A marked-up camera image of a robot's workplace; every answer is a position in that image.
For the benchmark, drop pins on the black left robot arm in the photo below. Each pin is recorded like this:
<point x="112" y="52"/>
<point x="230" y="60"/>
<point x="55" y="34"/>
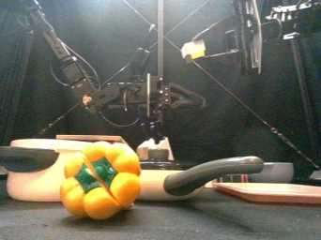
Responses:
<point x="71" y="69"/>

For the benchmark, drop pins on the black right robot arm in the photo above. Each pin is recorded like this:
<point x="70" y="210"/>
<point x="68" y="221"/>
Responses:
<point x="297" y="15"/>

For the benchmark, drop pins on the white rice ball toy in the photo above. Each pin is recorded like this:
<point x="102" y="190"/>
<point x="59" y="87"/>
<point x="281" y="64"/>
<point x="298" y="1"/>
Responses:
<point x="145" y="150"/>

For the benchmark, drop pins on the black pan lid grey knob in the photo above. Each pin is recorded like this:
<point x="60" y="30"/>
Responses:
<point x="167" y="163"/>

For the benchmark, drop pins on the wooden box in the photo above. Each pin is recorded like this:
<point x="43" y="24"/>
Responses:
<point x="90" y="138"/>

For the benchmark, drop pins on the yellow toy bell pepper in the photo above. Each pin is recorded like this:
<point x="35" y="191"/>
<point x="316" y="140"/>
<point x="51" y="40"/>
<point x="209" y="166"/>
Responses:
<point x="100" y="181"/>

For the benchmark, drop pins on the grey bowl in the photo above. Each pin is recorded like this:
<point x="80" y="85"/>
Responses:
<point x="273" y="172"/>

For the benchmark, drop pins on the wooden cutting board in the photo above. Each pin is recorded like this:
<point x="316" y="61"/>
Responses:
<point x="272" y="191"/>

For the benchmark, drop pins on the vertical metal frame pole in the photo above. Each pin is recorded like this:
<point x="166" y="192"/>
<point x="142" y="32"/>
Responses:
<point x="161" y="37"/>

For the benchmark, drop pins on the black stand post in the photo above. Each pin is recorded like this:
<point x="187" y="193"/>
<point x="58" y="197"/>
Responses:
<point x="302" y="93"/>

